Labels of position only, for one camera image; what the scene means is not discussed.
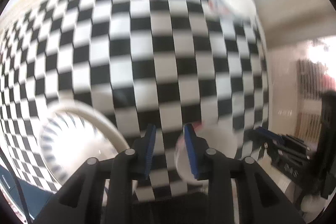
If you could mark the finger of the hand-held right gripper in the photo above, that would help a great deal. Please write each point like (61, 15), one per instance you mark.
(270, 136)

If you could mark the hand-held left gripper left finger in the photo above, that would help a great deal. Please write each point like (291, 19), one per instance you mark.
(150, 150)

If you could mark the pink floral plate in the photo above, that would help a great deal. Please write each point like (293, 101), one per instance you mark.
(220, 145)

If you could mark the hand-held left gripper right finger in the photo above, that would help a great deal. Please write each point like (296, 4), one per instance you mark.
(190, 153)

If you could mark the blue striped plate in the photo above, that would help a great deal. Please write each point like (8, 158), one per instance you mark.
(71, 145)

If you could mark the plain white plate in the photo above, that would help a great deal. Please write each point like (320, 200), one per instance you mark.
(110, 127)

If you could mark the window with lace curtain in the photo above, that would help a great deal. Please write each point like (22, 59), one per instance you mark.
(312, 77)

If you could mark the black white checkered cloth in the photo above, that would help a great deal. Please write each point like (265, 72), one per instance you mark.
(157, 56)

